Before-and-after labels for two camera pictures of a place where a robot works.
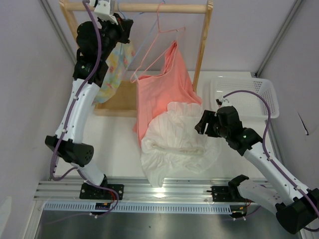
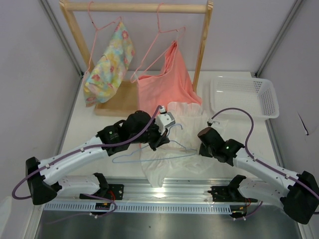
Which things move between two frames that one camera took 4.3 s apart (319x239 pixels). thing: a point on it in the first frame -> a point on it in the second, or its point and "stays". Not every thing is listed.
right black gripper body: x=222 y=130 -> x=206 y=151
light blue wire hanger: x=143 y=43 -> x=147 y=146
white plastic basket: x=247 y=104 stays
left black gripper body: x=112 y=34 -> x=153 y=137
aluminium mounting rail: x=136 y=189 stays
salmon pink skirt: x=155 y=91 stays
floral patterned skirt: x=118 y=61 stays
